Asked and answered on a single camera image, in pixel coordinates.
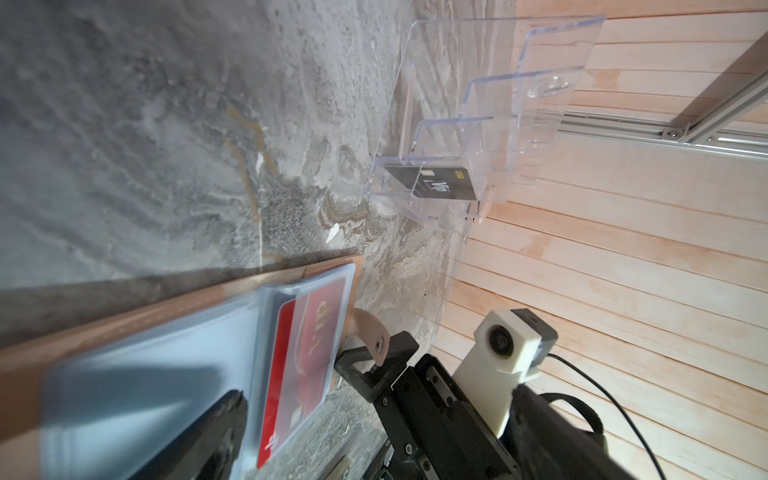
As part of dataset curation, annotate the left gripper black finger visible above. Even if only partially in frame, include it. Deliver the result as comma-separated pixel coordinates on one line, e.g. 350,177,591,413
131,390,248,480

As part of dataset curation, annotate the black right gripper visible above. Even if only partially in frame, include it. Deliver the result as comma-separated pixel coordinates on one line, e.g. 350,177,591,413
334,332,631,479

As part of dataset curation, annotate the black VIP card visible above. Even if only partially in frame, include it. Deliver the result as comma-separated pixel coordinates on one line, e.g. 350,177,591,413
385,165,477,200

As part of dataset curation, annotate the clear acrylic tiered organizer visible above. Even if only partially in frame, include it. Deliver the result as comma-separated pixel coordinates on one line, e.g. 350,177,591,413
366,16,604,231

